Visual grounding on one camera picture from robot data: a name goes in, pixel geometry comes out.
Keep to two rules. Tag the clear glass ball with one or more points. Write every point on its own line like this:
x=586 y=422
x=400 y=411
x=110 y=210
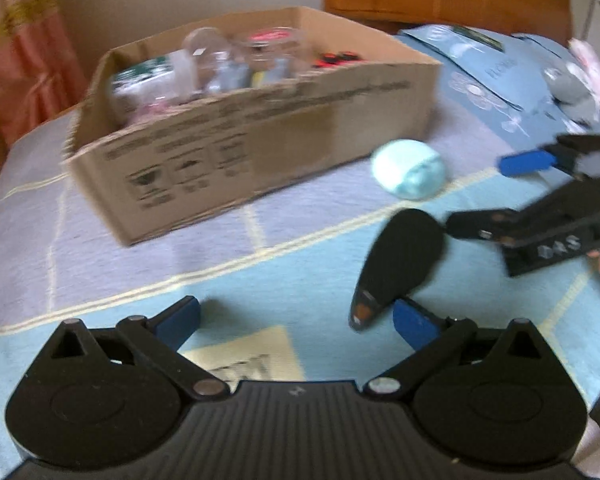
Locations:
x=207 y=55

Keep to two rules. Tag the clear jar with red label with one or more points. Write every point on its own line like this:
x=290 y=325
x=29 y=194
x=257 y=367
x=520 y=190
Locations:
x=272 y=47

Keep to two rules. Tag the pink white striped packet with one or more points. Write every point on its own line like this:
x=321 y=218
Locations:
x=597 y=80

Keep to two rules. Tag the plastic bottle with printed label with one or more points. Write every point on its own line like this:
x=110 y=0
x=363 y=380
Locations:
x=145 y=85

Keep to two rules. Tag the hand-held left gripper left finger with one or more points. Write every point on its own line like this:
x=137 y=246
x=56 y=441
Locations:
x=180 y=317

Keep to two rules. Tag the blue grey checked blanket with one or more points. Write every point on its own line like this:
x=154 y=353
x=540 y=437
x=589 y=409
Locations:
x=180 y=265

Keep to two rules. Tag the mint green round toy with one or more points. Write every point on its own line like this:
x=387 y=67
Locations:
x=410 y=170

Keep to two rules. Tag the blue flower-print packet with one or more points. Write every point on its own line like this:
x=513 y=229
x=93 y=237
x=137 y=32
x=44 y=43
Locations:
x=470 y=70

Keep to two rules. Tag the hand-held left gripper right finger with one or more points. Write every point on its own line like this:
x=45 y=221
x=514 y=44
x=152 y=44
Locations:
x=412 y=325

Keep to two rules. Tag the black oval paddle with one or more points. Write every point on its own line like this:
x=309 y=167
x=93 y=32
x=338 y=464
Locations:
x=405 y=255

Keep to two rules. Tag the brown cardboard box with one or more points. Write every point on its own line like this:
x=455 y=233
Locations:
x=280 y=135

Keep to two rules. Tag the pink curtain with yellow band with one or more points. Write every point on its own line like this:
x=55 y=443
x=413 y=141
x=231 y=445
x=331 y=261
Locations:
x=25 y=60

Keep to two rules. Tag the red toy truck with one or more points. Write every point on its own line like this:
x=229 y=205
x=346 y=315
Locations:
x=332 y=58

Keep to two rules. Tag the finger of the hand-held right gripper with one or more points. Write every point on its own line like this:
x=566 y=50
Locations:
x=480 y=222
x=525 y=162

